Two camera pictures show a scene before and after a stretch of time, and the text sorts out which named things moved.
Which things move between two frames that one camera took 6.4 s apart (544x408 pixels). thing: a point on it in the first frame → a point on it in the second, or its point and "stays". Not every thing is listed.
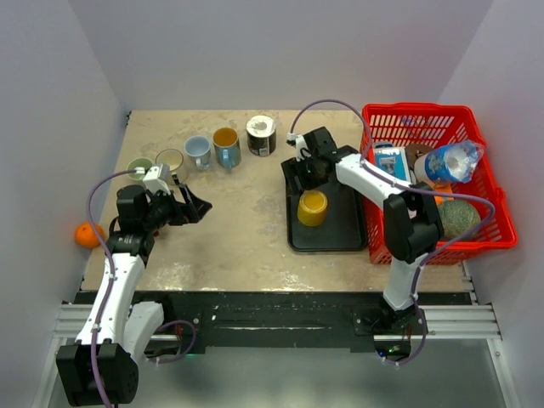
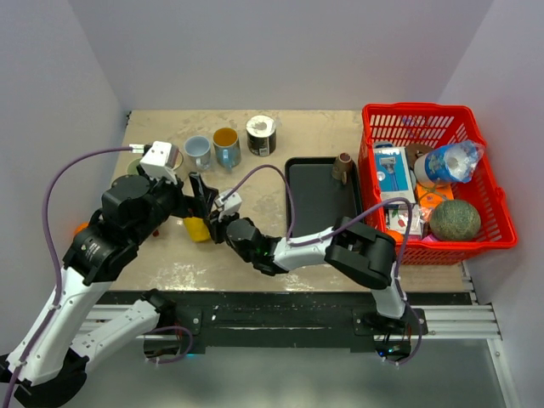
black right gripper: (292, 168) → (215, 225)
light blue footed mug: (199, 149) stays
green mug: (138, 162) stays
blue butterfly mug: (227, 148) stays
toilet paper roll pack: (450, 161) stays
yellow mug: (312, 206) → (197, 229)
